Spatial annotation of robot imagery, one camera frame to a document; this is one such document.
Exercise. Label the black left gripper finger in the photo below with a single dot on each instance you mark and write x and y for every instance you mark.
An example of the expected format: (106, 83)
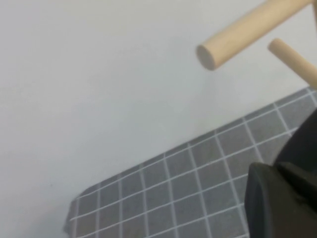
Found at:
(280, 210)

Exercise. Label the wooden peg headphone stand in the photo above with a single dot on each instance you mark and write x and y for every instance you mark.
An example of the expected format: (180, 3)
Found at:
(247, 29)

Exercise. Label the grey white-checked tablecloth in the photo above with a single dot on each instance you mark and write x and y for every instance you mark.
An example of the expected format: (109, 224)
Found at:
(188, 188)

